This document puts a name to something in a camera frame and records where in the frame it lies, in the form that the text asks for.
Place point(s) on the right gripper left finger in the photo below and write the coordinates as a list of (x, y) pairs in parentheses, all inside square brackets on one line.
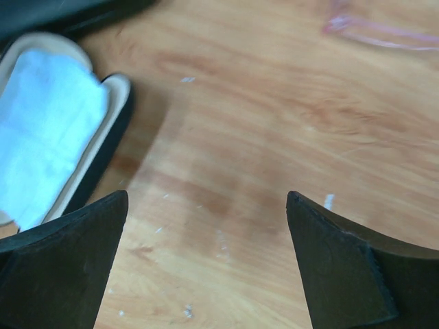
[(55, 275)]

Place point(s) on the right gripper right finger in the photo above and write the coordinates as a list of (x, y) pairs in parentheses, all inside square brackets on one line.
[(355, 277)]

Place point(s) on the light blue cloth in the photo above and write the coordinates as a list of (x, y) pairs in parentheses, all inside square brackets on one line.
[(51, 108)]

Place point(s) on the pink clear glasses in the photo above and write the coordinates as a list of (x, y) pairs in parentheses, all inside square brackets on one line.
[(411, 25)]

